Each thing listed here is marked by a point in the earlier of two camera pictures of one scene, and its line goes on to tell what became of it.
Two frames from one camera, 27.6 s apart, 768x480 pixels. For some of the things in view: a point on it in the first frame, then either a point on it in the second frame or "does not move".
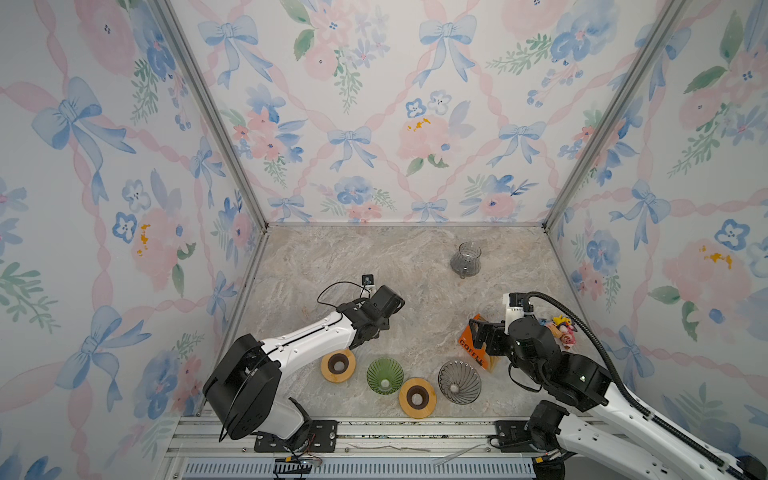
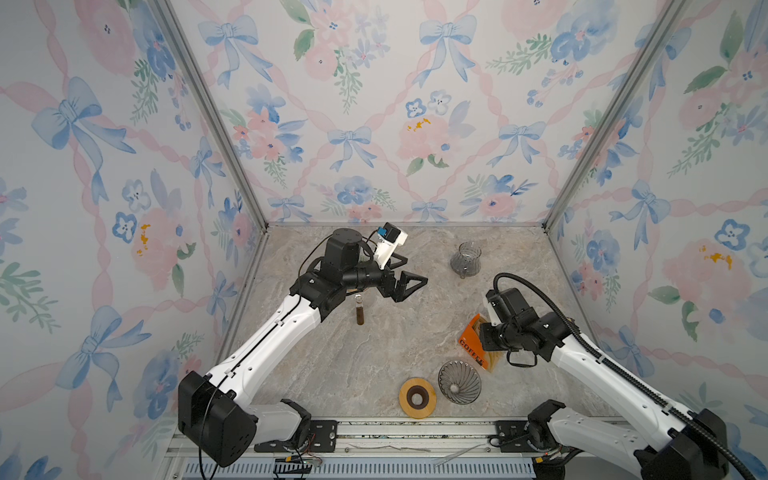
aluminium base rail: (367, 449) does not move
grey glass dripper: (459, 382) does not move
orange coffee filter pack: (488, 362) does not move
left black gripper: (386, 325) to (400, 293)
